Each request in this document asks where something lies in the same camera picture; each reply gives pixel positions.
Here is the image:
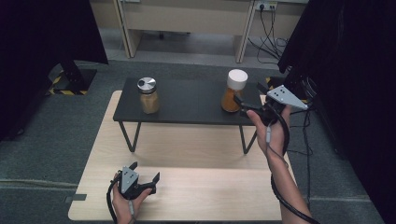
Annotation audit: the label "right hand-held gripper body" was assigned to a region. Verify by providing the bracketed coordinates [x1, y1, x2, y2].
[246, 84, 309, 127]

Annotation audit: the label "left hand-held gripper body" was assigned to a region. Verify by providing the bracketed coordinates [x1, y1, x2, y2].
[117, 165, 154, 201]

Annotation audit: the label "orange jar with white lid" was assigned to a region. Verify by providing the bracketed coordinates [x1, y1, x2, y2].
[220, 68, 249, 113]

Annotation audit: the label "black shelf with wire legs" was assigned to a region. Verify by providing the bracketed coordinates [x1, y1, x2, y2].
[112, 77, 268, 155]

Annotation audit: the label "glass jar with silver lid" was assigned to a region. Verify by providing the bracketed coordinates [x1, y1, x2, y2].
[136, 77, 161, 115]

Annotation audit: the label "person's left hand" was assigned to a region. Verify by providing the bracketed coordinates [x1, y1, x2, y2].
[111, 170, 153, 224]

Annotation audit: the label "person's right hand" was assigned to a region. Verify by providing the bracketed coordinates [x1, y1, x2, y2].
[246, 105, 292, 160]

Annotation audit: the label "grey tape piece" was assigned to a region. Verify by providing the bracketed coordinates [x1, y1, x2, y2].
[64, 193, 88, 203]

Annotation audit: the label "black curtain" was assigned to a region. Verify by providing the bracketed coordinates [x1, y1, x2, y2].
[277, 0, 396, 224]
[0, 0, 109, 143]

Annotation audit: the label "beige desk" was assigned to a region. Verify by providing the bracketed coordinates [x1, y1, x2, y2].
[90, 0, 309, 63]

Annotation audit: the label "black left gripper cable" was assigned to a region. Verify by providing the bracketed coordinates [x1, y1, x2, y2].
[106, 173, 123, 224]

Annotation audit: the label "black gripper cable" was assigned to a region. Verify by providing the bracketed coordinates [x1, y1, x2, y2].
[264, 102, 321, 224]
[106, 173, 123, 224]

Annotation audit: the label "thin grey left gripper cable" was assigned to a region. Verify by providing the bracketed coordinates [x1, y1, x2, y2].
[128, 200, 137, 220]

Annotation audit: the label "thin grey gripper cable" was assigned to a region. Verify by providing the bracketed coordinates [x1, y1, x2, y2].
[128, 200, 137, 220]
[265, 124, 290, 166]

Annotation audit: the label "thin grey right gripper cable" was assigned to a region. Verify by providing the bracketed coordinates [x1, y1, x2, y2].
[265, 124, 290, 166]

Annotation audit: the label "black power cables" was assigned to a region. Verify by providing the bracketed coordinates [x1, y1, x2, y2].
[247, 4, 289, 65]

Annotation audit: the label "black floor cables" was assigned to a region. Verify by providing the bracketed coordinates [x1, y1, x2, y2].
[286, 102, 315, 206]

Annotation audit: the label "white wall socket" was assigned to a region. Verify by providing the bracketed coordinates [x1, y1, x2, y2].
[255, 0, 278, 12]

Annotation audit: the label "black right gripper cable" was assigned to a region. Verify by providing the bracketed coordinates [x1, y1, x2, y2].
[264, 102, 321, 224]

